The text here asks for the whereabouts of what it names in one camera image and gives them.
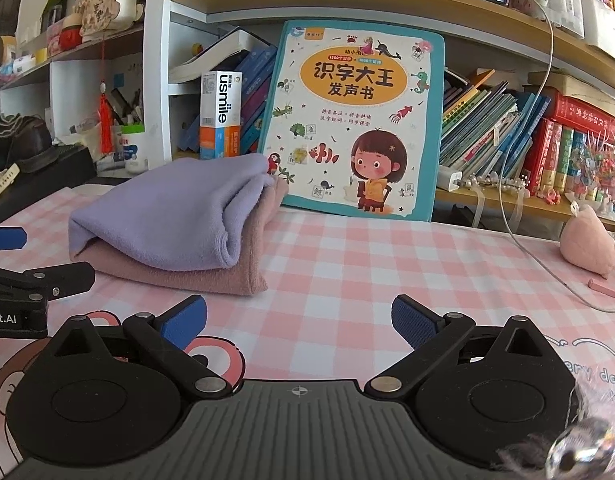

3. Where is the wooden plaque ornament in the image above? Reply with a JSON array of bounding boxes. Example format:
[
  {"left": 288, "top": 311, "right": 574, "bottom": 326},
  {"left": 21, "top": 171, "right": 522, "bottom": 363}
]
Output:
[{"left": 80, "top": 0, "right": 146, "bottom": 43}]

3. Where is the thick red dictionary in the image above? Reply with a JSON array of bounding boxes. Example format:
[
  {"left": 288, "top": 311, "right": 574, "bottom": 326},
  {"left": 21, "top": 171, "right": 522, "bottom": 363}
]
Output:
[{"left": 542, "top": 90, "right": 615, "bottom": 136}]

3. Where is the white charging cable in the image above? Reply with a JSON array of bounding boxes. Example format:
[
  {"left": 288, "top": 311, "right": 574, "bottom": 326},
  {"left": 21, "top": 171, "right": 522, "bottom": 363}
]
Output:
[{"left": 505, "top": 0, "right": 615, "bottom": 313}]

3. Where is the pink and purple sweater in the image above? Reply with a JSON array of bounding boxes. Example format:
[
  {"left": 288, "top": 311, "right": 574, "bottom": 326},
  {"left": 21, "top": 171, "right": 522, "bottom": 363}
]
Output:
[{"left": 68, "top": 152, "right": 290, "bottom": 297}]

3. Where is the white charger plug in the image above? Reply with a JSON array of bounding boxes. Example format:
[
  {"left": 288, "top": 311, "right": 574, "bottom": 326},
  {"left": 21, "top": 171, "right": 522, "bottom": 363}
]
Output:
[{"left": 437, "top": 164, "right": 463, "bottom": 193}]

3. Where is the colourful flower ornament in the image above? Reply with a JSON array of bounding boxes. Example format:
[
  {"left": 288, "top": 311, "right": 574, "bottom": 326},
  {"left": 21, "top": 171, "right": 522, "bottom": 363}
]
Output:
[{"left": 570, "top": 132, "right": 615, "bottom": 206}]

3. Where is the white tub pen holder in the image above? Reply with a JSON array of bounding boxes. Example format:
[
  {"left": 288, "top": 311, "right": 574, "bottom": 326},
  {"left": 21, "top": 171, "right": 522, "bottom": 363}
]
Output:
[{"left": 118, "top": 122, "right": 148, "bottom": 176}]

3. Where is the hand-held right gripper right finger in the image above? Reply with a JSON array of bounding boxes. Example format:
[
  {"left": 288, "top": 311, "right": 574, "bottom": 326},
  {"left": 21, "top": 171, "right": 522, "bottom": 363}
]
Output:
[{"left": 363, "top": 294, "right": 564, "bottom": 402}]

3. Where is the pearl bead strand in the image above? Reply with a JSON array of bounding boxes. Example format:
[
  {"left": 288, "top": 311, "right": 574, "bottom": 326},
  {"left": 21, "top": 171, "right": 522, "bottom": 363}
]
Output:
[{"left": 460, "top": 172, "right": 531, "bottom": 196}]

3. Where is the brown leather shoe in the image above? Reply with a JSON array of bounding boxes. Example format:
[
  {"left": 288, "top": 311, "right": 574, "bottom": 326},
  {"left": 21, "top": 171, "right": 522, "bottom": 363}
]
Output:
[{"left": 0, "top": 112, "right": 58, "bottom": 176}]

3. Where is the row of thick upright books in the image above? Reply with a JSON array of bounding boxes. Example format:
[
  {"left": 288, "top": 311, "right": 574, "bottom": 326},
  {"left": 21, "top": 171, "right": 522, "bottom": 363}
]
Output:
[{"left": 520, "top": 119, "right": 588, "bottom": 196}]

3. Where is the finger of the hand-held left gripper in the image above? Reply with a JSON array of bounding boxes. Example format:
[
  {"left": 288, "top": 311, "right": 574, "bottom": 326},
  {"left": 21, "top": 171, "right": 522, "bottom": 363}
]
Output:
[
  {"left": 0, "top": 261, "right": 96, "bottom": 302},
  {"left": 0, "top": 227, "right": 28, "bottom": 252}
]

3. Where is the row of blue books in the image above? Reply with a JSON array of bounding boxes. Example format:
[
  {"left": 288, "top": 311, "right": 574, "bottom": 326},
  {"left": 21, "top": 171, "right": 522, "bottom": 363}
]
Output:
[{"left": 180, "top": 47, "right": 278, "bottom": 156}]

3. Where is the teal children's picture book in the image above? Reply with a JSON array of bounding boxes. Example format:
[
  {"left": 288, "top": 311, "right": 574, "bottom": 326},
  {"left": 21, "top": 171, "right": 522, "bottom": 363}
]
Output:
[{"left": 258, "top": 20, "right": 447, "bottom": 223}]

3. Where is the red jar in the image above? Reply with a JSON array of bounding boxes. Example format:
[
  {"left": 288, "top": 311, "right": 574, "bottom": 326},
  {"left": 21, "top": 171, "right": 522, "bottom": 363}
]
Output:
[{"left": 59, "top": 27, "right": 83, "bottom": 54}]

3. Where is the white desk organiser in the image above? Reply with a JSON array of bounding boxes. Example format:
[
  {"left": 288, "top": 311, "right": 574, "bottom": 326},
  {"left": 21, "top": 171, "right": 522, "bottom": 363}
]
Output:
[{"left": 580, "top": 0, "right": 615, "bottom": 68}]

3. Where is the row of thin picture books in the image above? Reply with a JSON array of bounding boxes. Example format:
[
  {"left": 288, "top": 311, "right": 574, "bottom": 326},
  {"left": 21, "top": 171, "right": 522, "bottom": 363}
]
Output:
[{"left": 437, "top": 67, "right": 551, "bottom": 181}]

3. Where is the white and orange toothpaste box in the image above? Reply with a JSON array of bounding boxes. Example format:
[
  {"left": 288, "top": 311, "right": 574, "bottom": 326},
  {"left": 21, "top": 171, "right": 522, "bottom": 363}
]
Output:
[{"left": 200, "top": 71, "right": 243, "bottom": 161}]

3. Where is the thick beige book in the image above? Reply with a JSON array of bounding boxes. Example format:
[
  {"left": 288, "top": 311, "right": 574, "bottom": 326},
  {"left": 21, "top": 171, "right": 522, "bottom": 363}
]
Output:
[{"left": 526, "top": 71, "right": 615, "bottom": 108}]

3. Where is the pink plush toy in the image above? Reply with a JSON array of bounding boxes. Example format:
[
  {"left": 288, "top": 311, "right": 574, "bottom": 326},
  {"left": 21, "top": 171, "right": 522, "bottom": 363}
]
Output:
[{"left": 559, "top": 201, "right": 615, "bottom": 279}]

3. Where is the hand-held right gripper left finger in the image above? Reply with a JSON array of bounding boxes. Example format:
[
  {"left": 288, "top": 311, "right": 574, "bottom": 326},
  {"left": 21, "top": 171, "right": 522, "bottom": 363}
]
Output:
[{"left": 40, "top": 294, "right": 236, "bottom": 402}]

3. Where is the red tassel ornament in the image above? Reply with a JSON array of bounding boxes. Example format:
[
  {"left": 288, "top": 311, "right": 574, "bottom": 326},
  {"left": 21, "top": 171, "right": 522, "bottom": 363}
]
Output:
[{"left": 98, "top": 80, "right": 116, "bottom": 156}]

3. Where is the pink checked tablecloth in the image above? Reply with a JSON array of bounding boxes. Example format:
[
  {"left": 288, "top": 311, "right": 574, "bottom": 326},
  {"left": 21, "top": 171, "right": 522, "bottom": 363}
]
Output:
[{"left": 0, "top": 185, "right": 615, "bottom": 461}]

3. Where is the beige strap band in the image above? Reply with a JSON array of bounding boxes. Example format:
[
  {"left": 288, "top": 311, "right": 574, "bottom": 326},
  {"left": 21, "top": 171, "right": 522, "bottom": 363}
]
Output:
[{"left": 0, "top": 162, "right": 21, "bottom": 204}]

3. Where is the black box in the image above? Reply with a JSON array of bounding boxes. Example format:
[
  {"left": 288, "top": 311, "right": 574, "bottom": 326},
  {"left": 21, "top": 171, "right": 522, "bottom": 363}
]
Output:
[{"left": 0, "top": 144, "right": 98, "bottom": 228}]

